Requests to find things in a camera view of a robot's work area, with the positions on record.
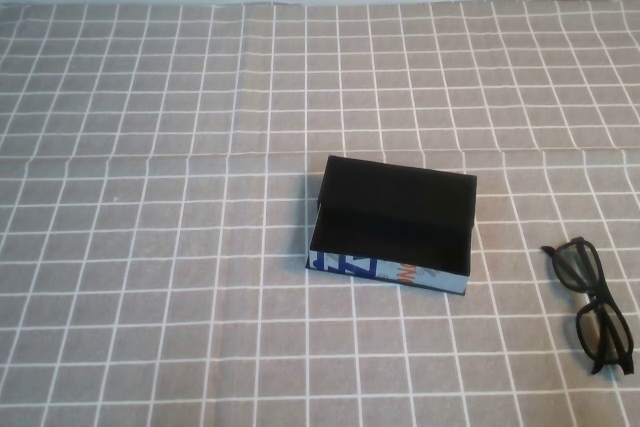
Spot grey white-grid tablecloth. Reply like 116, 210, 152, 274
0, 0, 640, 427

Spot black printed glasses case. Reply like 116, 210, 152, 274
305, 154, 479, 295

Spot black frame glasses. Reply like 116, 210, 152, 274
540, 236, 637, 377

